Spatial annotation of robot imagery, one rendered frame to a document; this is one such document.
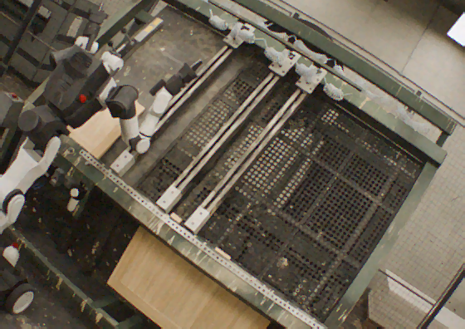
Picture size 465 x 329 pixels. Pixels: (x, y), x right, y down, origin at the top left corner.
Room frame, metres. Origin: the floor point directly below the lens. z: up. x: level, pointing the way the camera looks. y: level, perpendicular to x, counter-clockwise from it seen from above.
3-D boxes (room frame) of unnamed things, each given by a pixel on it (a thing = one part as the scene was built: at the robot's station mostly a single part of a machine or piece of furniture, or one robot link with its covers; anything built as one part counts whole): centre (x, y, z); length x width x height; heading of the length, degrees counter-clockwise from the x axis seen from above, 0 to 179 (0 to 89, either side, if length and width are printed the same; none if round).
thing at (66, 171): (2.60, 0.79, 0.69); 0.50 x 0.14 x 0.24; 75
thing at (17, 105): (2.65, 1.23, 0.84); 0.12 x 0.12 x 0.18; 75
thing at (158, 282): (2.66, -0.21, 0.52); 0.90 x 0.02 x 0.55; 75
